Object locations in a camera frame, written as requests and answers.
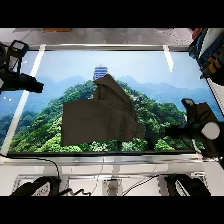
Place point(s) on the brown garment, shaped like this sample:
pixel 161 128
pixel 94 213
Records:
pixel 96 123

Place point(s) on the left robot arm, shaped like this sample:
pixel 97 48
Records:
pixel 8 81

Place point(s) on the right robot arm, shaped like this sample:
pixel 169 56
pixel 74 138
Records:
pixel 210 130

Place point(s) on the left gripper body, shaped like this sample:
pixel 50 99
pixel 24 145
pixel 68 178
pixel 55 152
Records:
pixel 31 84

